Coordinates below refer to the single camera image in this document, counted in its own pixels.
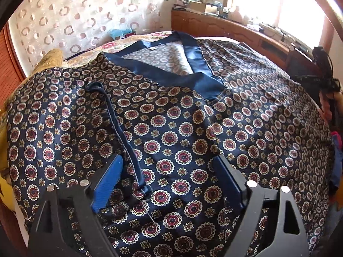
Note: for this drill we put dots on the sheer curtain with circles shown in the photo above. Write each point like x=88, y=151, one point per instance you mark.
x=80, y=10

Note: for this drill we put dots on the stack of books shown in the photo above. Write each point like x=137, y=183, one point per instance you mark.
x=185, y=1

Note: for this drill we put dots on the gold patterned pillow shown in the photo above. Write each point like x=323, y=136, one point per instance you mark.
x=52, y=57

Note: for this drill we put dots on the yellow cloth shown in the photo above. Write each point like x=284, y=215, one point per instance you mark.
x=3, y=144

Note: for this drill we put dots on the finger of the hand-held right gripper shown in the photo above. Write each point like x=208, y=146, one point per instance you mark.
x=302, y=79

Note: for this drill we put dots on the white tissue pack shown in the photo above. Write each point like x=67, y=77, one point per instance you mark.
x=254, y=26

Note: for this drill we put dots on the cardboard box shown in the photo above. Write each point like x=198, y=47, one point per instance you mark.
x=201, y=6

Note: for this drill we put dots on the wooden cabinet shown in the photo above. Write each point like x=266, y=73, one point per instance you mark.
x=214, y=26

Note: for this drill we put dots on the person's colourful clothing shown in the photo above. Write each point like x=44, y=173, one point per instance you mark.
x=338, y=155

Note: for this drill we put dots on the floral blanket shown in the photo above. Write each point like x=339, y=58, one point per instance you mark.
x=107, y=46

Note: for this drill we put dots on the wooden headboard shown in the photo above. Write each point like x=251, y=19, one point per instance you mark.
x=12, y=50

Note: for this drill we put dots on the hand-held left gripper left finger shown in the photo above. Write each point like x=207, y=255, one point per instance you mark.
x=107, y=184

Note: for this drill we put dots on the person's right hand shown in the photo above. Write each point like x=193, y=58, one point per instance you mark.
x=325, y=104

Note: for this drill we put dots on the bright window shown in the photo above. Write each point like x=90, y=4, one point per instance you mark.
x=268, y=0

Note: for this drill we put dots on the navy floral print garment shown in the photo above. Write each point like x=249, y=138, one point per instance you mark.
x=171, y=128

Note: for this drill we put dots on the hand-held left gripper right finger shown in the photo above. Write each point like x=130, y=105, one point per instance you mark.
x=227, y=179

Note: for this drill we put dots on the teal plastic object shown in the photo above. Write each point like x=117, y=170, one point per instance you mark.
x=119, y=33

